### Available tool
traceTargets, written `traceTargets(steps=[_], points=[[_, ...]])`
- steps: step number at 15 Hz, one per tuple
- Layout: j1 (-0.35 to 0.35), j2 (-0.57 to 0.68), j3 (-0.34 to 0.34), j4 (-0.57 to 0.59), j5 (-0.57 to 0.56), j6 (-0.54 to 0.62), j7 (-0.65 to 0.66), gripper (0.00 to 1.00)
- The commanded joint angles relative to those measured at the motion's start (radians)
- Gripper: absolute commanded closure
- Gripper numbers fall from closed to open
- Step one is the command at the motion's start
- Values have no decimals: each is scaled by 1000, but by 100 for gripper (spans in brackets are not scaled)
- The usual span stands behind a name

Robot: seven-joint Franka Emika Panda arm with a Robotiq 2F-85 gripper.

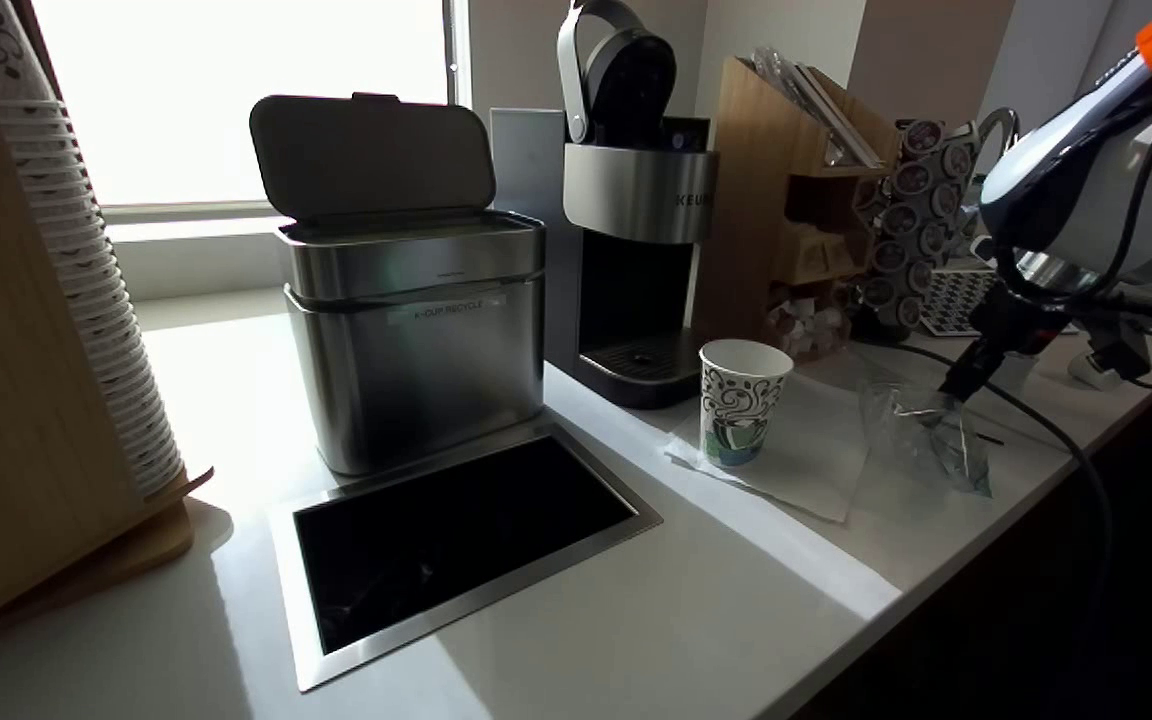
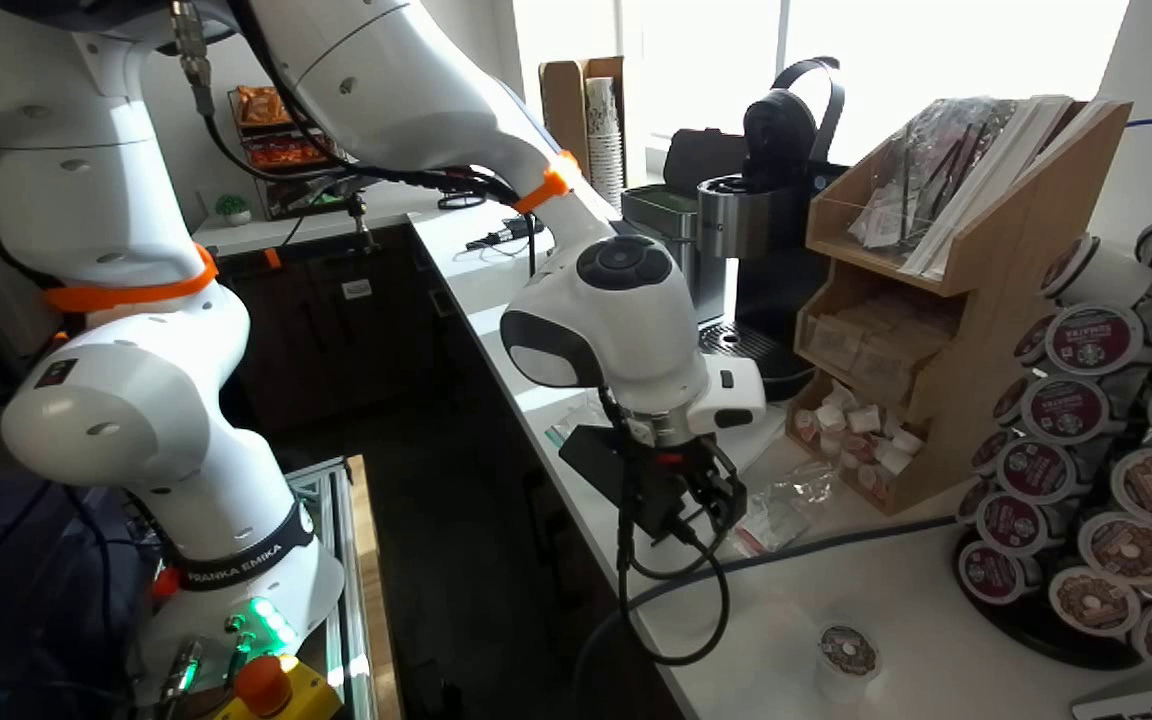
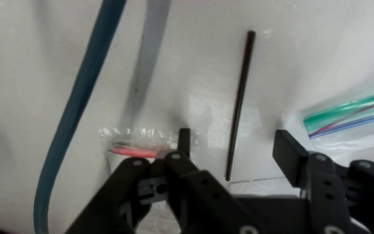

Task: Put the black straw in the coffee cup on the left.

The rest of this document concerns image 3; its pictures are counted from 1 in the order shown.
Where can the thin black straw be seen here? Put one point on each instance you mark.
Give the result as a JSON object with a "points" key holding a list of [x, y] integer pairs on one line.
{"points": [[241, 104]]}

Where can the small clear bag red packet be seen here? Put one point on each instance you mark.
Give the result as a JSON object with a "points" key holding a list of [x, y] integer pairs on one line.
{"points": [[136, 143]]}

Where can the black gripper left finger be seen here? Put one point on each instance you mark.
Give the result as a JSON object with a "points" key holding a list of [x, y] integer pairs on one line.
{"points": [[188, 190]]}

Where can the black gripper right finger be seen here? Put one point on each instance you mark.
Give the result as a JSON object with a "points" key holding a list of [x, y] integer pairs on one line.
{"points": [[338, 195]]}

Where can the clear zip bag green seal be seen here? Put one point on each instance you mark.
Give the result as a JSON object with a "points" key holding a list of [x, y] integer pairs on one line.
{"points": [[351, 112]]}

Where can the blue bin edge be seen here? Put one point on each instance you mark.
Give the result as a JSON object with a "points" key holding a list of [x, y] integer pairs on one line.
{"points": [[77, 104]]}

